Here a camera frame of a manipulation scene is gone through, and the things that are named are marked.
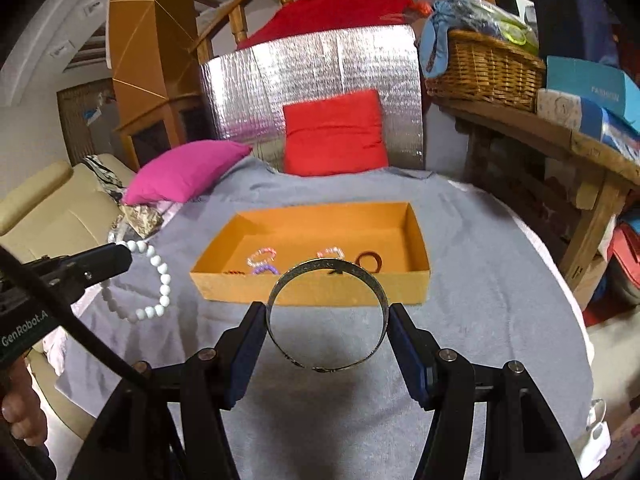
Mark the red bag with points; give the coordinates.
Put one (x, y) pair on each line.
(625, 260)

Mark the brown patterned cloth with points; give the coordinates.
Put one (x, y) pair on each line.
(142, 220)

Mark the person's left hand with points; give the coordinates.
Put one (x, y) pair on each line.
(20, 402)

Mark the pink cushion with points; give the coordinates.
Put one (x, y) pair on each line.
(185, 172)

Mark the blue box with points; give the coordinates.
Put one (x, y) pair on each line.
(622, 135)

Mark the red cushion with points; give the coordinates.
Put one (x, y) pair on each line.
(335, 130)

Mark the person's left forearm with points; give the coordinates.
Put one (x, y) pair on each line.
(22, 460)

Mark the white patterned box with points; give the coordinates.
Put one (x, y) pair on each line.
(560, 107)

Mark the wall air vent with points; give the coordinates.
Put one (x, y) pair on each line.
(87, 47)

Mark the silver metal bangle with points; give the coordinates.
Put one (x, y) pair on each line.
(325, 265)

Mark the wooden table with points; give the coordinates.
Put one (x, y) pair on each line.
(590, 152)

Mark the white bed sheet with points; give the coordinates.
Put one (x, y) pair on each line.
(560, 280)

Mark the beige sofa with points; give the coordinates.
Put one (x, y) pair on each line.
(45, 205)

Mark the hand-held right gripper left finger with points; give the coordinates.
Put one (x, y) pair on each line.
(245, 360)

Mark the silver foil insulation sheet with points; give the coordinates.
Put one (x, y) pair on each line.
(240, 95)

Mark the black and white striped cloth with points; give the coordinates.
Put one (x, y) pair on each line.
(105, 175)

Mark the brown lattice panel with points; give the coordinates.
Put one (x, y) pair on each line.
(75, 132)

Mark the teal cardboard box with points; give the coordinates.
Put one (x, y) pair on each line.
(580, 80)

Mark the red cloth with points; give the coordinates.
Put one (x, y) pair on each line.
(345, 7)

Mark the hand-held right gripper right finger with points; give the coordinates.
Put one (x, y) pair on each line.
(407, 360)

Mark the dark blue bag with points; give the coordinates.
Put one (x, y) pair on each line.
(575, 10)

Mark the blue cloth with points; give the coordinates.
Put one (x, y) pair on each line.
(440, 25)

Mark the wooden cabinet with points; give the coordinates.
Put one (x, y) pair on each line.
(145, 35)

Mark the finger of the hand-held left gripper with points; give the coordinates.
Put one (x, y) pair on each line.
(100, 262)

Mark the wicker basket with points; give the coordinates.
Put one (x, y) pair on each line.
(480, 70)

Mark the clear plastic bag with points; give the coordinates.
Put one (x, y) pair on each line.
(500, 15)

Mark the orange rectangular box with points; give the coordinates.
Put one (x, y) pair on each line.
(310, 230)

